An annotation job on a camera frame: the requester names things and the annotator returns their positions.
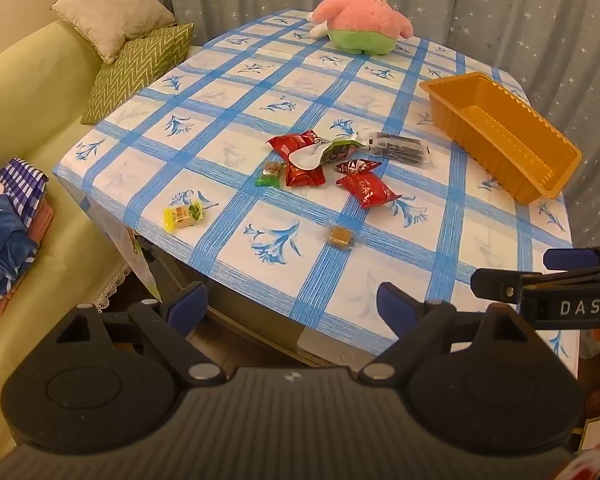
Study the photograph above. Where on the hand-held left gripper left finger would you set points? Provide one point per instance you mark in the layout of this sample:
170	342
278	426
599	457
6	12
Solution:
187	304

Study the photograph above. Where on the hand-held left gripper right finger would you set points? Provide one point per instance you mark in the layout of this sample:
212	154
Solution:
393	305

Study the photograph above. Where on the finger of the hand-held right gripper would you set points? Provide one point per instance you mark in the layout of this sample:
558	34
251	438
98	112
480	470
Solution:
495	282
572	258

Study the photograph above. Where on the brown candy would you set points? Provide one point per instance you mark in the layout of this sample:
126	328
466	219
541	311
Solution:
341	237

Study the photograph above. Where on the yellow candy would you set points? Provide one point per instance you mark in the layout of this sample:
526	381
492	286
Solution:
182	215

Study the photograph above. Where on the dark red patterned snack packet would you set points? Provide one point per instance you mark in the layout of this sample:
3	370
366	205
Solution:
357	166

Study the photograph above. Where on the orange plastic tray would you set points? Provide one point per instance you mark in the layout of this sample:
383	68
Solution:
505	130

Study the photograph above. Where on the small green candy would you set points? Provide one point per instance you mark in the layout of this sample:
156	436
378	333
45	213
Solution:
270	175

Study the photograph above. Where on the clear packet with black sticks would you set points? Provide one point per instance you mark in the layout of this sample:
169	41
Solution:
397	147

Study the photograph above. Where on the green and white snack packet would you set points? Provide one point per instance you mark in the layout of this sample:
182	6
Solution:
337	149

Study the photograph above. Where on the orange striped cloth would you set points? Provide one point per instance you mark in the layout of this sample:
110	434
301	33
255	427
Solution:
37	230

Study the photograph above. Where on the blue checkered tablecloth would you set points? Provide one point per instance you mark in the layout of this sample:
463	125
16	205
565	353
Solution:
260	125

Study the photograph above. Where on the blue printed blanket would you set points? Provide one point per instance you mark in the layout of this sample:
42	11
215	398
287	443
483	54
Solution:
0	250

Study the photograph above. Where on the purple plaid cloth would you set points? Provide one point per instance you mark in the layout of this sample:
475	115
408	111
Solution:
22	182

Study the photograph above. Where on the green zigzag cushion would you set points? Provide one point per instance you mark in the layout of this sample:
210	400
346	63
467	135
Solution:
130	75

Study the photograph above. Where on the yellow-green sofa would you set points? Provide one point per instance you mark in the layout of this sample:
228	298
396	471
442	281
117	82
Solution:
30	110

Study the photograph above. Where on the grey star-print curtain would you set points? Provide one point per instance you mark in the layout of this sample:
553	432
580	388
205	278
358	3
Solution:
480	10

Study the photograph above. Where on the pink starfish plush toy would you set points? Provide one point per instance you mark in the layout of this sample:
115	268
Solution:
365	15

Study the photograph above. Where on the beige cushion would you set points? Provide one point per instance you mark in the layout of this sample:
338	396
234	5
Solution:
110	10

